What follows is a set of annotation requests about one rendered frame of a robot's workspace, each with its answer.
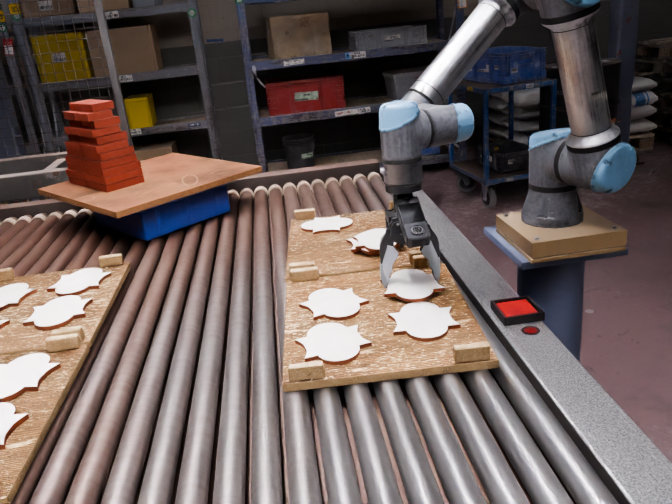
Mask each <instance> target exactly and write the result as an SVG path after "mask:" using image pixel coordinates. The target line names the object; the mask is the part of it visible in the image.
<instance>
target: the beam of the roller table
mask: <svg viewBox="0 0 672 504"><path fill-rule="evenodd" d="M413 196H414V197H415V196H417V197H418V199H419V202H420V205H421V208H422V210H423V213H424V216H425V219H426V220H427V221H428V222H427V224H428V223H429V224H430V227H431V229H432V230H433V231H434V233H435V234H436V236H437V238H438V241H439V250H440V260H441V261H442V263H444V264H445V265H446V267H447V269H448V271H449V272H450V274H451V275H452V276H453V278H454V279H455V280H456V282H457V283H458V284H459V286H460V287H461V289H462V290H463V291H464V293H465V294H466V295H467V297H468V298H469V299H470V301H471V302H472V304H473V305H474V306H475V308H476V309H477V310H478V312H479V313H480V315H481V316H482V317H483V319H484V320H485V321H486V323H487V324H488V325H489V327H490V328H491V330H492V331H493V332H494V334H495V335H496V336H497V338H498V339H499V341H500V342H501V343H502V345H503V346H504V347H505V349H506V350H507V351H508V353H509V354H510V356H511V357H512V358H513V360H514V361H515V362H516V364H517V365H518V367H519V368H520V369H521V371H522V372H523V373H524V375H525V376H526V377H527V379H528V380H529V382H530V383H531V384H532V386H533V387H534V388H535V390H536V391H537V393H538V394H539V395H540V397H541V398H542V399H543V401H544V402H545V403H546V405H547V406H548V408H549V409H550V410H551V412H552V413H553V414H554V416H555V417H556V419H557V420H558V421H559V423H560V424H561V425H562V427H563V428H564V429H565V431H566V432H567V434H568V435H569V436H570V438H571V439H572V440H573V442H574V443H575V444H576V446H577V447H578V449H579V450H580V451H581V453H582V454H583V455H584V457H585V458H586V460H587V461H588V462H589V464H590V465H591V466H592V468H593V469H594V470H595V472H596V473H597V475H598V476H599V477H600V479H601V480H602V481H603V483H604V484H605V486H606V487H607V488H608V490H609V491H610V492H611V494H612V495H613V496H614V498H615V499H616V501H617V502H618V503H619V504H672V463H671V462H670V461H669V460H668V459H667V457H666V456H665V455H664V454H663V453H662V452H661V451H660V450H659V449H658V448H657V447H656V445H655V444H654V443H653V442H652V441H651V440H650V439H649V438H648V437H647V436H646V434H645V433H644V432H643V431H642V430H641V429H640V428H639V427H638V426H637V425H636V424H635V422H634V421H633V420H632V419H631V418H630V417H629V416H628V415H627V414H626V413H625V411H624V410H623V409H622V408H621V407H620V406H619V405H618V404H617V403H616V402H615V401H614V399H613V398H612V397H611V396H610V395H609V394H608V393H607V392H606V391H605V390H604V388H603V387H602V386H601V385H600V384H599V383H598V382H597V381H596V380H595V379H594V378H593V376H592V375H591V374H590V373H589V372H588V371H587V370H586V369H585V368H584V367H583V365H582V364H581V363H580V362H579V361H578V360H577V359H576V358H575V357H574V356H573V355H572V353H571V352H570V351H569V350H568V349H567V348H566V347H565V346H564V345H563V344H562V342H561V341H560V340H559V339H558V338H557V337H556V336H555V335H554V334H553V333H552V332H551V330H550V329H549V328H548V327H547V326H546V325H545V324H544V323H543V322H542V321H537V322H530V323H523V324H516V325H509V326H508V325H507V326H504V325H503V323H502V322H501V321H500V319H499V318H498V317H497V316H496V314H495V313H494V312H493V311H492V309H491V300H498V299H505V298H512V297H519V295H518V294H517V293H516V292H515V291H514V290H513V289H512V288H511V287H510V286H509V284H508V283H507V282H506V281H505V280H504V279H503V278H502V277H501V276H500V275H499V273H498V272H497V271H496V270H495V269H494V268H493V267H492V266H491V265H490V264H489V263H488V261H487V260H486V259H485V258H484V257H483V256H482V255H481V254H480V253H479V252H478V250H477V249H476V248H475V247H474V246H473V245H472V244H471V243H470V242H469V241H468V240H467V238H466V237H465V236H464V235H463V234H462V233H461V232H460V231H459V230H458V229H457V227H456V226H455V225H454V224H453V223H452V222H451V221H450V220H449V219H448V218H447V217H446V215H445V214H444V213H443V212H442V211H441V210H440V209H439V208H438V207H437V206H436V204H435V203H434V202H433V201H432V200H431V199H430V198H429V197H428V196H427V195H426V194H425V192H424V191H423V190H422V189H421V190H420V191H417V192H413ZM525 326H534V327H537V328H539V329H540V332H539V333H538V334H536V335H528V334H525V333H523V332H522V331H521V329H522V328H523V327H525Z"/></svg>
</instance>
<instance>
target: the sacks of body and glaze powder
mask: <svg viewBox="0 0 672 504"><path fill-rule="evenodd" d="M656 86H657V82H655V81H653V80H652V79H649V78H644V77H638V76H634V80H633V85H632V91H631V98H632V107H631V121H630V135H629V142H633V139H635V141H634V144H633V147H634V149H635V151H636V152H639V151H647V150H653V145H654V135H655V133H652V132H649V131H650V130H653V129H655V128H657V125H656V124H654V123H653V122H651V121H649V120H647V119H645V118H644V117H648V116H650V115H652V114H653V113H655V112H656V108H654V107H653V106H651V104H653V103H654V102H656V101H657V100H658V96H656V95H655V94H654V93H653V92H651V91H648V90H651V89H653V88H654V87H656ZM489 95H491V96H493V97H490V98H488V102H489V107H490V108H492V109H494V110H495V111H493V112H491V113H490V114H489V120H491V121H492V122H494V123H492V124H490V125H489V143H490V142H496V141H502V140H508V124H509V92H502V93H495V94H489ZM539 102H540V87H537V88H530V89H523V90H516V91H514V132H513V140H514V141H517V142H520V143H523V144H526V145H529V140H530V137H531V135H532V134H534V133H536V132H539V106H538V103H539Z"/></svg>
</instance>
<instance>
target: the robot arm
mask: <svg viewBox="0 0 672 504"><path fill-rule="evenodd" d="M600 1H601V0H478V4H479V5H478V6H477V7H476V8H475V9H474V11H473V12H472V13H471V14H470V16H469V17H468V18H467V19H466V20H465V22H464V23H463V24H462V25H461V27H460V28H459V29H458V30H457V31H456V33H455V34H454V35H453V36H452V38H451V39H450V40H449V41H448V43H447V44H446V45H445V46H444V47H443V49H442V50H441V51H440V52H439V54H438V55H437V56H436V57H435V58H434V60H433V61H432V62H431V63H430V65H429V66H428V67H427V68H426V69H425V71H424V72H423V73H422V74H421V76H420V77H419V78H418V79H417V81H416V82H415V83H414V84H413V85H412V87H411V88H410V89H409V90H408V92H407V93H406V94H405V95H404V97H403V98H402V99H397V100H393V101H391V102H389V103H385V104H383V105H382V106H381V107H380V109H379V131H380V138H381V150H382V163H383V166H384V168H381V169H380V173H384V182H385V183H386V184H385V191H386V192H387V193H391V194H393V208H392V209H388V210H385V222H386V231H385V234H384V235H383V236H382V237H381V240H380V245H379V250H380V276H381V281H382V284H383V286H384V288H387V286H388V284H389V282H390V274H391V272H392V270H393V269H392V265H393V263H394V262H395V261H396V260H397V257H398V255H399V253H398V251H397V250H396V248H395V247H394V242H395V243H397V244H399V245H400V247H403V246H404V244H406V246H407V247H408V248H413V247H420V246H421V247H420V251H421V253H422V254H423V256H424V257H425V258H427V259H428V265H429V267H430V268H431V270H432V275H433V277H434V279H435V280H436V281H437V282H439V278H440V272H441V266H440V250H439V241H438V238H437V236H436V234H435V233H434V231H433V230H432V229H431V227H430V224H429V223H428V224H427V222H428V221H427V220H426V219H425V216H424V213H423V210H422V208H421V205H420V202H419V199H418V197H417V196H415V197H414V196H413V192H417V191H420V190H421V189H422V181H421V180H422V179H423V173H422V159H421V149H425V148H430V147H436V146H441V145H446V144H452V143H453V144H456V143H457V142H460V141H464V140H467V139H468V138H470V137H471V135H472V133H473V131H474V124H475V123H474V116H473V113H472V111H471V109H470V108H469V107H468V106H467V105H465V104H462V103H459V104H454V103H451V104H450V105H442V104H443V103H444V102H445V100H446V99H447V98H448V97H449V96H450V94H451V93H452V92H453V91H454V89H455V88H456V87H457V86H458V84H459V83H460V82H461V81H462V79H463V78H464V77H465V76H466V75H467V73H468V72H469V71H470V70H471V68H472V67H473V66H474V65H475V63H476V62H477V61H478V60H479V58H480V57H481V56H482V55H483V54H484V52H485V51H486V50H487V49H488V47H489V46H490V45H491V44H492V42H493V41H494V40H495V39H496V37H497V36H498V35H499V34H500V33H501V31H502V30H503V29H504V28H505V27H509V26H512V25H513V24H514V23H515V21H516V20H517V19H518V18H519V17H520V16H521V15H523V14H525V13H527V12H529V11H532V10H539V13H540V18H541V23H542V25H543V26H544V27H546V28H548V29H550V30H551V34H552V39H553V44H554V49H555V54H556V59H557V64H558V69H559V74H560V79H561V85H562V90H563V95H564V100H565V105H566V110H567V115H568V120H569V125H570V128H558V129H550V130H544V131H540V132H536V133H534V134H532V135H531V137H530V140H529V149H528V151H529V190H528V194H527V197H526V199H525V202H524V205H523V208H522V212H521V220H522V221H523V222H524V223H525V224H528V225H531V226H535V227H541V228H564V227H570V226H574V225H577V224H579V223H581V222H582V221H583V208H582V205H581V202H580V198H579V195H578V192H577V187H580V188H585V189H589V190H593V191H594V192H603V193H614V192H616V191H618V190H620V189H621V188H622V187H624V186H625V185H626V184H627V182H628V181H629V180H630V178H631V176H632V174H633V172H634V170H635V166H636V160H637V156H636V151H635V149H634V147H633V146H631V145H630V144H628V143H626V142H622V138H621V131H620V128H619V127H618V126H617V125H615V124H613V123H611V117H610V111H609V105H608V99H607V93H606V87H605V81H604V74H603V68H602V62H601V56H600V50H599V44H598V38H597V32H596V26H595V20H594V18H595V15H596V14H597V12H598V11H599V10H600V8H601V5H600Z"/></svg>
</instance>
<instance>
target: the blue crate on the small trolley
mask: <svg viewBox="0 0 672 504"><path fill-rule="evenodd" d="M546 48H547V47H530V46H498V47H491V48H488V49H487V50H486V51H485V52H484V54H483V55H482V56H481V57H480V58H479V60H478V61H477V62H476V63H475V65H474V66H473V67H472V68H471V70H470V71H469V72H468V73H467V75H466V76H465V77H464V80H466V81H472V82H480V83H488V84H496V85H503V86H505V85H511V84H517V83H523V82H529V81H535V80H541V79H544V78H545V77H546V70H545V65H546V64H545V60H546V59H545V54H547V53H545V51H547V50H546Z"/></svg>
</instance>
